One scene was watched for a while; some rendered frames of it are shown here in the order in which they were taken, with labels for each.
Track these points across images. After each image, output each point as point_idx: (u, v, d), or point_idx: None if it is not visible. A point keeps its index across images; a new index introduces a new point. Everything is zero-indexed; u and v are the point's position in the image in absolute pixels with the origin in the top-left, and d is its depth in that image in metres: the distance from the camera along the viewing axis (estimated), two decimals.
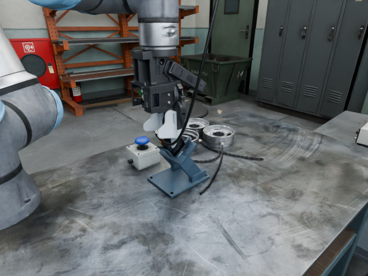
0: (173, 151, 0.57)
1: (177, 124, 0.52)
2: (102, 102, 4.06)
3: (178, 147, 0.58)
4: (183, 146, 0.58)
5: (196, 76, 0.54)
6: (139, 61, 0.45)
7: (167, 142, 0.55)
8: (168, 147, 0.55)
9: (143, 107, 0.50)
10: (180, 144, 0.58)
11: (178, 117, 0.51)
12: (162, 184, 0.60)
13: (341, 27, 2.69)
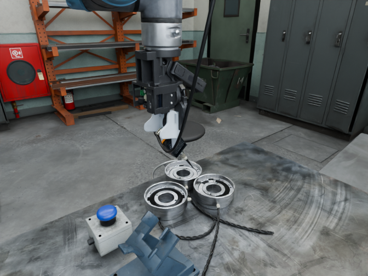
0: (175, 153, 0.57)
1: (179, 125, 0.52)
2: (95, 109, 3.87)
3: (179, 148, 0.58)
4: (184, 147, 0.58)
5: None
6: (142, 61, 0.45)
7: (168, 142, 0.55)
8: (170, 147, 0.56)
9: (145, 107, 0.49)
10: (181, 144, 0.58)
11: (180, 118, 0.51)
12: None
13: (350, 32, 2.50)
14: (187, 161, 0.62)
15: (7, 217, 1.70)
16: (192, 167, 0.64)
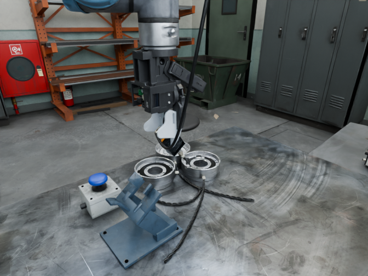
0: (173, 151, 0.57)
1: (177, 124, 0.52)
2: (94, 105, 3.91)
3: (178, 147, 0.58)
4: (182, 145, 0.58)
5: (196, 76, 0.54)
6: (139, 61, 0.45)
7: (166, 141, 0.55)
8: (168, 146, 0.56)
9: (143, 107, 0.50)
10: (179, 143, 0.58)
11: (178, 117, 0.51)
12: (116, 245, 0.45)
13: (344, 28, 2.54)
14: (184, 159, 0.62)
15: None
16: (189, 165, 0.65)
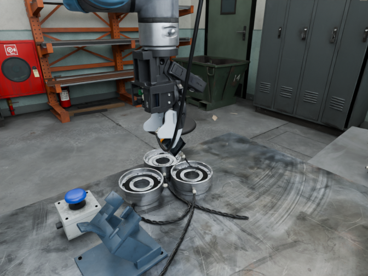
0: (173, 151, 0.57)
1: None
2: (91, 107, 3.86)
3: (178, 147, 0.58)
4: (183, 146, 0.58)
5: (196, 76, 0.54)
6: (139, 61, 0.45)
7: (167, 141, 0.55)
8: (168, 146, 0.55)
9: (143, 107, 0.50)
10: (180, 144, 0.58)
11: None
12: (91, 274, 0.40)
13: (345, 28, 2.49)
14: (184, 160, 0.62)
15: None
16: (189, 165, 0.64)
